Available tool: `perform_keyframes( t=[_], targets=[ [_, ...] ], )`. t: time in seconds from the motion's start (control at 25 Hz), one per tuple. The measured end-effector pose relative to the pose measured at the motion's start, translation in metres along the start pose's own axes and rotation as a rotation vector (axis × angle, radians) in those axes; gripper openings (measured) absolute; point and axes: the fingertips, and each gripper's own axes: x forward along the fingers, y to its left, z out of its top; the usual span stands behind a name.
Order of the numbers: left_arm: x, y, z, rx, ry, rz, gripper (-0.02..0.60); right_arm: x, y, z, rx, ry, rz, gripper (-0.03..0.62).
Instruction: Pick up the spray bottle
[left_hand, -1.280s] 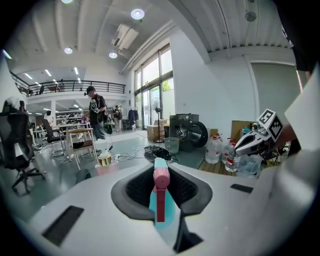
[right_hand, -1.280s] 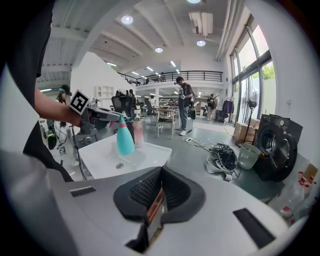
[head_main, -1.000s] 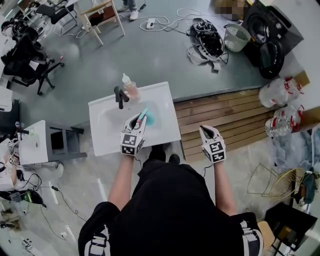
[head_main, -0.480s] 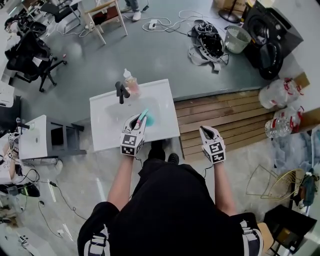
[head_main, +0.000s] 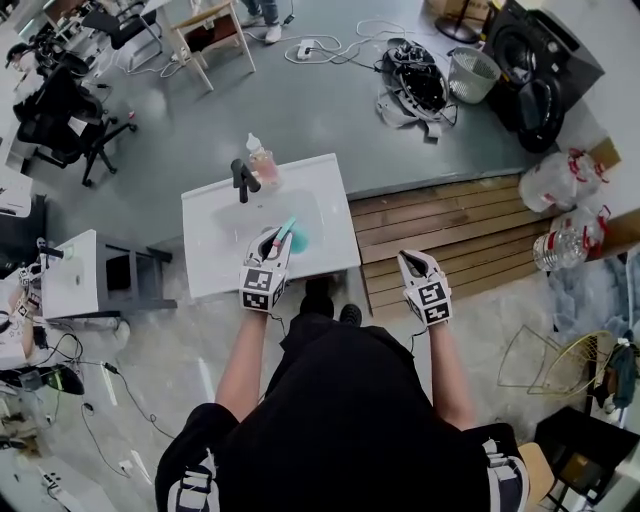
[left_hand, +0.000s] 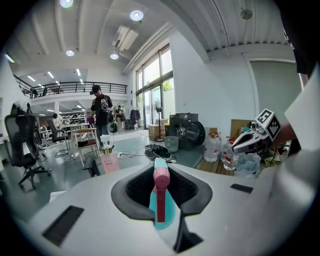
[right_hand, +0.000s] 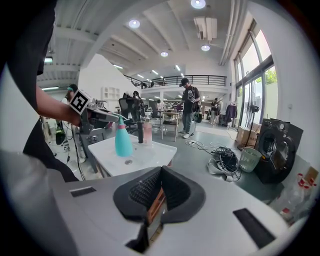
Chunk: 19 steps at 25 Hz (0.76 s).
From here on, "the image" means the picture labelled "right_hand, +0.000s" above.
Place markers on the clothes rack with dark garments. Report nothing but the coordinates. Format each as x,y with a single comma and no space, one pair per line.
231,111

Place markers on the round ceiling light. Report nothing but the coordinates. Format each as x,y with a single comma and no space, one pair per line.
134,23
164,54
198,3
205,47

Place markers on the person's black clothing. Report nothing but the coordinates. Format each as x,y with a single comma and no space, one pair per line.
27,37

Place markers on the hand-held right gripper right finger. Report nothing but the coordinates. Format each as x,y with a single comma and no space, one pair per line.
212,225

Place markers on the white cubby shelf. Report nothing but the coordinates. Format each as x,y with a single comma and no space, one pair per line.
111,93

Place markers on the pink soap dispenser bottle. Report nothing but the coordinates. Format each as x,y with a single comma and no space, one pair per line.
147,132

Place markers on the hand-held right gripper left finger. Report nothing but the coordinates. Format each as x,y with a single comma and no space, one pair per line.
100,220

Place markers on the clear plastic water jug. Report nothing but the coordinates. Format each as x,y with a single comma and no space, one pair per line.
287,212
303,185

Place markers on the teal soap dispenser bottle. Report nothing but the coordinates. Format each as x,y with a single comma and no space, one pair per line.
123,142

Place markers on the black washing machine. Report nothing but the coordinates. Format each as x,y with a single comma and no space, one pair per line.
277,150

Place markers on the tall glass window wall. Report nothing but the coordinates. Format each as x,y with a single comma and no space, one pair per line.
257,82

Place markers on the cardboard box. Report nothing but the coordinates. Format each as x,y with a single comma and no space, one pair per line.
246,136

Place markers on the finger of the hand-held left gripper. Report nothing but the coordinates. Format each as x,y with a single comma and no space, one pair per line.
107,117

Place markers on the black balcony railing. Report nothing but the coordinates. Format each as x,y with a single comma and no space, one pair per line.
187,80

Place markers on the black pedestal fan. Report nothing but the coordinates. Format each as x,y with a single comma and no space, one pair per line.
253,108

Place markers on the pale mesh laundry basket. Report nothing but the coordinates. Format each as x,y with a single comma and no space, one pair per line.
250,160

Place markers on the light wooden chair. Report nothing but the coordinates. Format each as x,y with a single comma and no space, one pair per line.
171,122

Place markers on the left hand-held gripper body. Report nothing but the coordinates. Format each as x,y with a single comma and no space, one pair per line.
80,101

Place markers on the person's left forearm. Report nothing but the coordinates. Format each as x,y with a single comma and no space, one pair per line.
55,107

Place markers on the white ceiling air conditioner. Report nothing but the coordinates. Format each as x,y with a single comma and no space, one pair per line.
206,27

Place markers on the black mesh office chair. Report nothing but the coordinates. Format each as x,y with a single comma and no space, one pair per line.
130,110

